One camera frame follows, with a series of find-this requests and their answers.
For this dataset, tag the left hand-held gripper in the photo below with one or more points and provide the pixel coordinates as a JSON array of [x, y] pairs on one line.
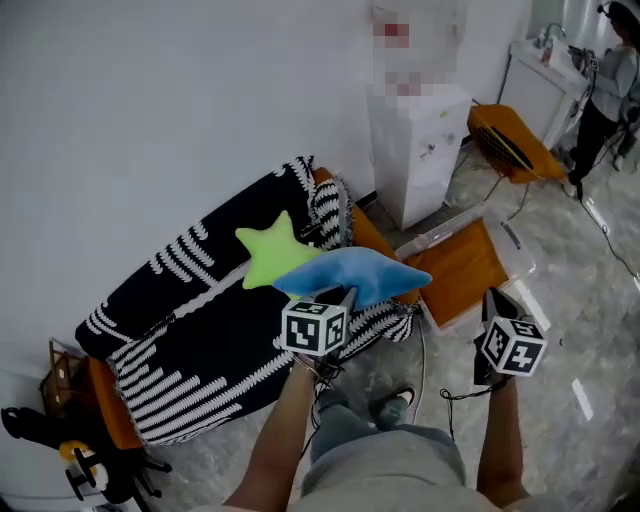
[[310, 330]]

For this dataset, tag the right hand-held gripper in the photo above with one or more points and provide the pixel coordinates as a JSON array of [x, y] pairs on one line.
[[515, 347]]

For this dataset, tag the blue star pillow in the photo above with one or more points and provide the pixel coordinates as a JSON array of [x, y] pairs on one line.
[[360, 272]]

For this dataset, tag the clear plastic storage bin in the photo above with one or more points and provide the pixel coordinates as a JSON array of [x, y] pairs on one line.
[[525, 260]]

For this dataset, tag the orange square cushion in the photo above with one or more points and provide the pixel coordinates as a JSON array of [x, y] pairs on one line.
[[460, 270]]

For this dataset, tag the green star pillow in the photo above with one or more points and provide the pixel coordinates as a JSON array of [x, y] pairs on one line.
[[275, 250]]

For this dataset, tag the person's left forearm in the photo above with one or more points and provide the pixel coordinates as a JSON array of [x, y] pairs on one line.
[[275, 440]]

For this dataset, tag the person's right forearm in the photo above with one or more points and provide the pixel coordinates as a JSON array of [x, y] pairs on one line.
[[500, 450]]

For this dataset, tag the orange sofa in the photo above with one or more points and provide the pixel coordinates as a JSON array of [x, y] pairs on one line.
[[370, 235]]

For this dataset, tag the person's right shoe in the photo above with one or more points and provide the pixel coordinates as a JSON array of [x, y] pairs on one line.
[[405, 397]]

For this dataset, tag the person's left leg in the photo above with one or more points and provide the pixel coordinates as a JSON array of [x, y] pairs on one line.
[[340, 425]]

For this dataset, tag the person's leg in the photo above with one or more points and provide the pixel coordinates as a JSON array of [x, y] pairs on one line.
[[387, 417], [340, 425]]

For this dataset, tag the person's right leg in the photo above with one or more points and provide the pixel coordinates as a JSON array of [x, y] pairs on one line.
[[387, 417]]

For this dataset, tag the black white striped sofa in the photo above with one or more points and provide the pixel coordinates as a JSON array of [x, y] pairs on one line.
[[200, 340]]

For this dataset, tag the white water dispenser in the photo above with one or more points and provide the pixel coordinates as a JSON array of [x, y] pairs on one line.
[[415, 165]]

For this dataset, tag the black cloth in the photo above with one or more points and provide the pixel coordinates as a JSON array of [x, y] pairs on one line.
[[512, 150]]

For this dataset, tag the person's grey shirt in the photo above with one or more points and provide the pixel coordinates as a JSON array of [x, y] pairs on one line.
[[390, 475]]

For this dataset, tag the white sink cabinet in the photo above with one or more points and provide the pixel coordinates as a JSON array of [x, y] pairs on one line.
[[530, 95]]

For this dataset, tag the clear water jug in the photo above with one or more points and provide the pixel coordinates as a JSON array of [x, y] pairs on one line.
[[425, 50]]

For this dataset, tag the chrome faucet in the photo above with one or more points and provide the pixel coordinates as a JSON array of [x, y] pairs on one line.
[[555, 27]]

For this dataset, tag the wooden side shelf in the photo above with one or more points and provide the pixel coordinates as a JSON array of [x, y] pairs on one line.
[[60, 380]]

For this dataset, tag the fried egg shaped plush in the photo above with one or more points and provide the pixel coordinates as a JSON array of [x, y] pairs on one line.
[[70, 450]]

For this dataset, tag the black office chair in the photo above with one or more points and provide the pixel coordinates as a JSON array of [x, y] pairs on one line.
[[30, 425]]

